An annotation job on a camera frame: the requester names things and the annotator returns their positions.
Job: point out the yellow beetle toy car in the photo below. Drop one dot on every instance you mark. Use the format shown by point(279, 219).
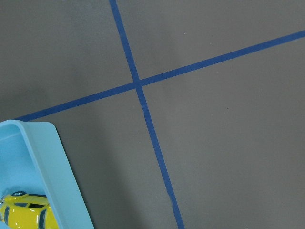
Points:
point(21, 210)

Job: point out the light blue plastic bin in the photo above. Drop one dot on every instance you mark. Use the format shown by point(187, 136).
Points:
point(32, 159)

